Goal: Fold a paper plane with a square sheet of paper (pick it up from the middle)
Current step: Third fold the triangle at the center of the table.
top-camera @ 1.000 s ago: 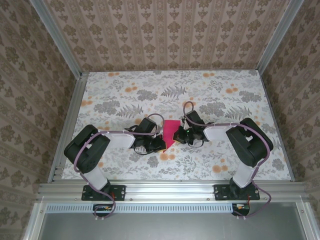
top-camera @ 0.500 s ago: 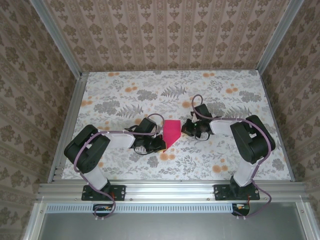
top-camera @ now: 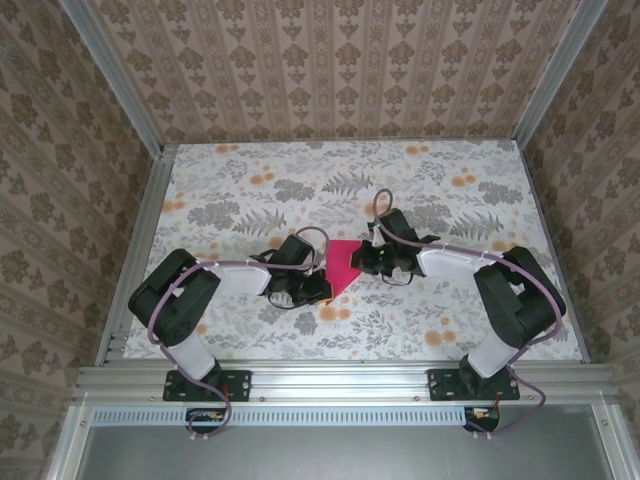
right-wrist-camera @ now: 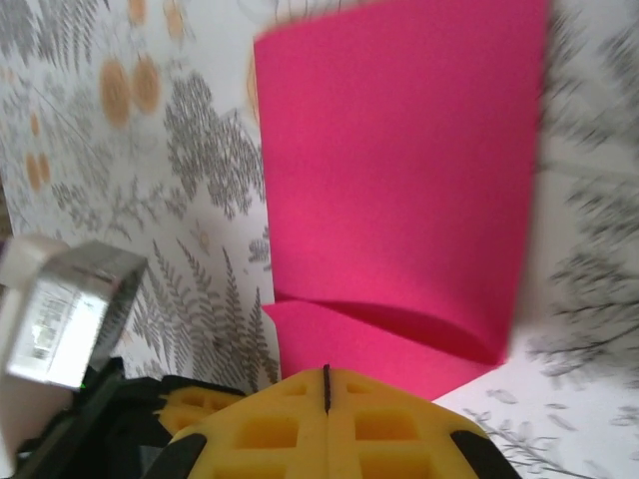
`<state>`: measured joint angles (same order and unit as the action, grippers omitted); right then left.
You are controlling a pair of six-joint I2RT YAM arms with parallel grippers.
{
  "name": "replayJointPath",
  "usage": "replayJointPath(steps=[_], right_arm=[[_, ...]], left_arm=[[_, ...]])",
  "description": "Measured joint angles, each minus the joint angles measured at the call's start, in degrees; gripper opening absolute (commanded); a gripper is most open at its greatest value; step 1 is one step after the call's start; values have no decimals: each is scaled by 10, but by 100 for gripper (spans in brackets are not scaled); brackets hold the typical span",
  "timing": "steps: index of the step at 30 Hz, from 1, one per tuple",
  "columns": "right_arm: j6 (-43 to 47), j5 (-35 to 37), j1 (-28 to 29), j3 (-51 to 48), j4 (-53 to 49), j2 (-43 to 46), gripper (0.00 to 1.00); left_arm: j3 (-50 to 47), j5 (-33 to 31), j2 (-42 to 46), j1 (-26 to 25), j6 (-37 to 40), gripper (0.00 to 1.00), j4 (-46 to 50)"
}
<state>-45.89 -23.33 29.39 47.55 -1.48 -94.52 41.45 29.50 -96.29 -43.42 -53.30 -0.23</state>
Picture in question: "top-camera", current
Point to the pink paper sheet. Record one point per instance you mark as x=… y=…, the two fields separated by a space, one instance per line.
x=340 y=265

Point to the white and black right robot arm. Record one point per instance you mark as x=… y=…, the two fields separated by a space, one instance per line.
x=492 y=357

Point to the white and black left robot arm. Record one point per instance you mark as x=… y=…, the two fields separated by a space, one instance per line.
x=192 y=357

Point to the floral table cover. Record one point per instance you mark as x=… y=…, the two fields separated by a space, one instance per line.
x=400 y=325

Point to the grey metal panel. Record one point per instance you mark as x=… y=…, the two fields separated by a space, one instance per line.
x=340 y=455

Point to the black connector board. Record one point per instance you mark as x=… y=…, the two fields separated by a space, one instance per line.
x=487 y=422
x=200 y=425

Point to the aluminium cross rail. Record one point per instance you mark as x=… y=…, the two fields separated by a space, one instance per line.
x=340 y=382

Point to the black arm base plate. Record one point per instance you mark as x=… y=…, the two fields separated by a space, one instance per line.
x=440 y=385
x=240 y=385

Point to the aluminium side rail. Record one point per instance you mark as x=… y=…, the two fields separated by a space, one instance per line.
x=151 y=200

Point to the aluminium corner post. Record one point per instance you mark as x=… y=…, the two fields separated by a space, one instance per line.
x=119 y=80
x=556 y=75

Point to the aluminium lower frame bar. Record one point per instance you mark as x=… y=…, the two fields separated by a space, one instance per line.
x=612 y=445
x=67 y=445

